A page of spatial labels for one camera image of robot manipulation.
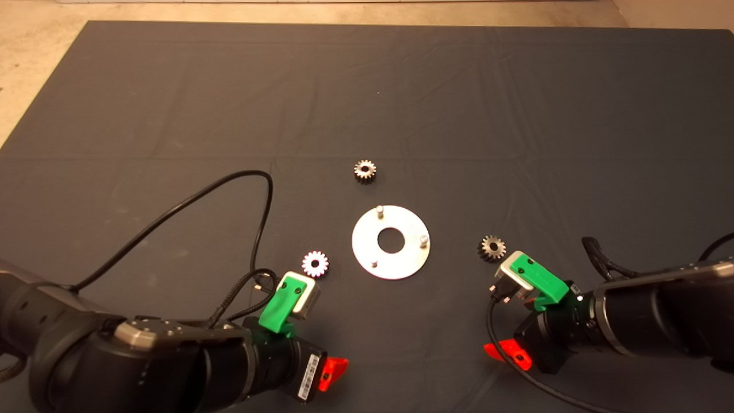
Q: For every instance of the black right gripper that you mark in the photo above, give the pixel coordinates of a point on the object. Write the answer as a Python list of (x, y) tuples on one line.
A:
[(553, 338)]

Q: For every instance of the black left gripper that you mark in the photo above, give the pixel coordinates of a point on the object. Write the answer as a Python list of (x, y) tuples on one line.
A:
[(287, 367)]

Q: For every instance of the small steel planetary gear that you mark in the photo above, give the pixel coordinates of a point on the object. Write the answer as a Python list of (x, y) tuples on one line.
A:
[(484, 252), (359, 175), (307, 265)]

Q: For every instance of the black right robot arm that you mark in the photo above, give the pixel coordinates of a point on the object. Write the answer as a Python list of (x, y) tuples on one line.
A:
[(659, 310)]

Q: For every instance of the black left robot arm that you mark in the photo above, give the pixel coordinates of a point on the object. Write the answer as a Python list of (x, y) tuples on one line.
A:
[(143, 373)]

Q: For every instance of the round metal carrier plate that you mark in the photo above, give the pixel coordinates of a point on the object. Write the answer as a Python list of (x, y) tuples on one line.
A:
[(401, 265)]

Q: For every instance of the dark grey table cloth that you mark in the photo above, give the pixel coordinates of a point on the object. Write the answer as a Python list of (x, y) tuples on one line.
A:
[(401, 86)]

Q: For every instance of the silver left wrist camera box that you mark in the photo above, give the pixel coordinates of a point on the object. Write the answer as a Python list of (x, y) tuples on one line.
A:
[(309, 301)]

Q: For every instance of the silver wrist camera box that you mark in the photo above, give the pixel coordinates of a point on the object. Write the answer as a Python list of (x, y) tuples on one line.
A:
[(504, 274), (309, 301)]

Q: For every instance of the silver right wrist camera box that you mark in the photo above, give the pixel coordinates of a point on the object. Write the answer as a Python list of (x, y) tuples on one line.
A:
[(504, 274)]

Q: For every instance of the green right camera mount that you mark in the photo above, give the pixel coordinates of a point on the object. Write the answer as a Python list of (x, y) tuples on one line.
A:
[(542, 281)]

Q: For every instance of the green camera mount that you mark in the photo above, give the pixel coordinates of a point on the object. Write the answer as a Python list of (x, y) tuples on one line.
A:
[(542, 281), (275, 312)]

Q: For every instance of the green left camera mount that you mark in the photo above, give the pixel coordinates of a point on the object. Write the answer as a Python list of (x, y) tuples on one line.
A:
[(275, 312)]

